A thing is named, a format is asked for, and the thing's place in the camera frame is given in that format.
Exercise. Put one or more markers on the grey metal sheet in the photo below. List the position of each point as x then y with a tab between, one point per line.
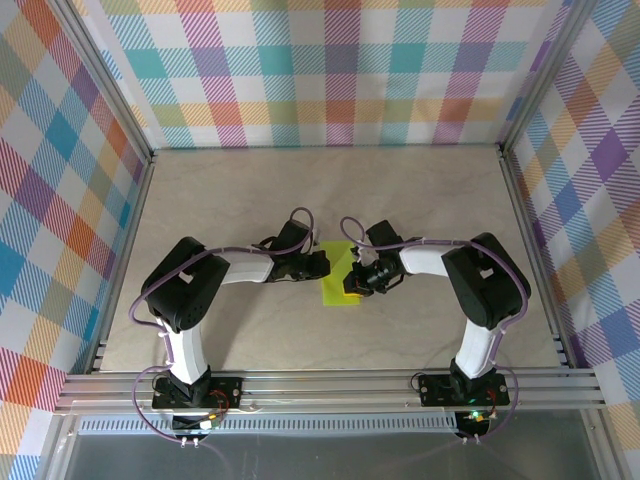
325	457

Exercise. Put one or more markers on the aluminium frame post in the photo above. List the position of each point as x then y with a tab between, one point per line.
107	80
546	75

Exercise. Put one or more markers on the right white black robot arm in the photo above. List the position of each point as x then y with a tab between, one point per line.
475	350

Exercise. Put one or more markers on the yellow-green paper sheet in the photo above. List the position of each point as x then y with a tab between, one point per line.
334	292

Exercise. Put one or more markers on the aluminium frame crossbar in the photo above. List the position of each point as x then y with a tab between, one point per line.
325	392

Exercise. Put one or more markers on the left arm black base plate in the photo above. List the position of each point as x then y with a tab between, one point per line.
225	382

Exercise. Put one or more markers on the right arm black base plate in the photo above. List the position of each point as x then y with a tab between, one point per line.
435	392

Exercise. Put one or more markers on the aluminium table side rail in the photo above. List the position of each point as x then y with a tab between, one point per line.
532	240
124	260

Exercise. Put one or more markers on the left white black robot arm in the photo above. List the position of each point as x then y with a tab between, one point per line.
187	355

